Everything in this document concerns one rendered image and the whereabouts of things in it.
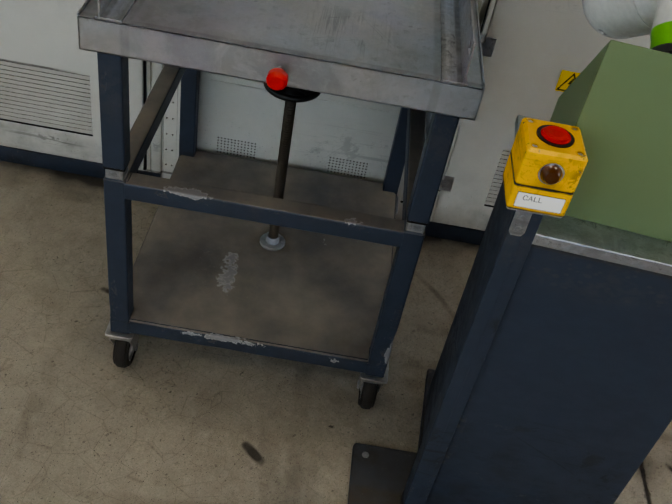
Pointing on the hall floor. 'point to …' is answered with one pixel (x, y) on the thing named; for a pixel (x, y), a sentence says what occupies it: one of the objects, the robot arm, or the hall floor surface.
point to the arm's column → (559, 382)
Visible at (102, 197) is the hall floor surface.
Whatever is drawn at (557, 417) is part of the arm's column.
